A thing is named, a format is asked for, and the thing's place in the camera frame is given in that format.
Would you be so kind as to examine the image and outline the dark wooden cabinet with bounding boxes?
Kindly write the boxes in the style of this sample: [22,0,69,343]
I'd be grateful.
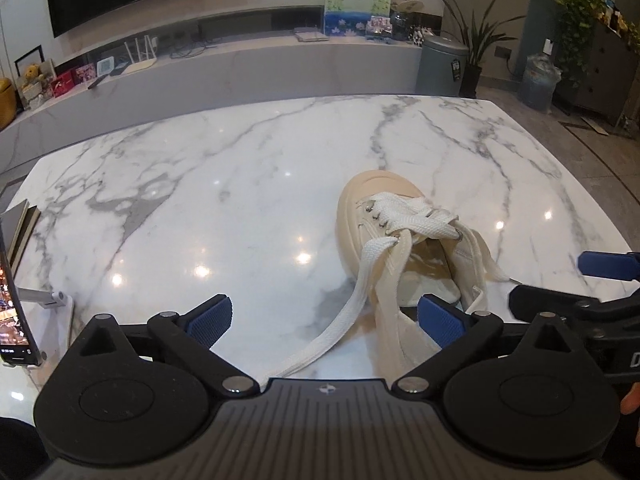
[570,23,639,124]

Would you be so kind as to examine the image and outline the person's hand at edge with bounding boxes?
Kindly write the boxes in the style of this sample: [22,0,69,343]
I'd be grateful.
[620,382,640,448]

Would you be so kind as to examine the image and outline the small white digital clock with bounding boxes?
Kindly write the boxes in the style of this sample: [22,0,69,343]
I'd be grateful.
[96,56,115,78]

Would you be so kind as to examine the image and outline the red box on shelf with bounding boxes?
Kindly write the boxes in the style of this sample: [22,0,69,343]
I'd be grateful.
[50,70,75,98]

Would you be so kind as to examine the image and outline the cream canvas sneaker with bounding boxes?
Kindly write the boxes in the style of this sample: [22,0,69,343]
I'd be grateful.
[335,169,494,378]

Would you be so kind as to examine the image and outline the potted long-leaf plant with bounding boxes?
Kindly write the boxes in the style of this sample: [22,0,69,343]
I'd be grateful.
[440,0,525,99]

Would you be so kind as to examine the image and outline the black picture frame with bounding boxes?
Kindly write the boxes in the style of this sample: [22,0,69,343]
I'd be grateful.
[14,46,44,77]

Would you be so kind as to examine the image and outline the flat grey box on shelf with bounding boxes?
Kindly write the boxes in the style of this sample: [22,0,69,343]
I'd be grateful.
[294,27,329,44]

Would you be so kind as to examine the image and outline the smartphone on stand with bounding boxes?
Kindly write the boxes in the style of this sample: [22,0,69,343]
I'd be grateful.
[1,240,73,367]

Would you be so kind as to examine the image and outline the yellow plush teddy bear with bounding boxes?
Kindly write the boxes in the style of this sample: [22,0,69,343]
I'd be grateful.
[22,64,44,100]

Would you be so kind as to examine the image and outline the grey lidded trash bin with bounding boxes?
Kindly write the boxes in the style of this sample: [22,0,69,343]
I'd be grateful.
[414,36,469,98]

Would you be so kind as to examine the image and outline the painted landscape picture card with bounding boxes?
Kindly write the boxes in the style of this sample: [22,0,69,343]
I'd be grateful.
[323,0,392,37]

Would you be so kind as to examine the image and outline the white wifi router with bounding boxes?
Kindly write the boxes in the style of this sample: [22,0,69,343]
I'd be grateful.
[122,35,157,75]

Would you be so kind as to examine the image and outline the leafy green potted plant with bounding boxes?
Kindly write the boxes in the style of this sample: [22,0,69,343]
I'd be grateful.
[552,0,605,81]

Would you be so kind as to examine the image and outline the blue water bottle jug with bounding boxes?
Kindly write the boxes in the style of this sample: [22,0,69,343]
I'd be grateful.
[518,53,562,113]

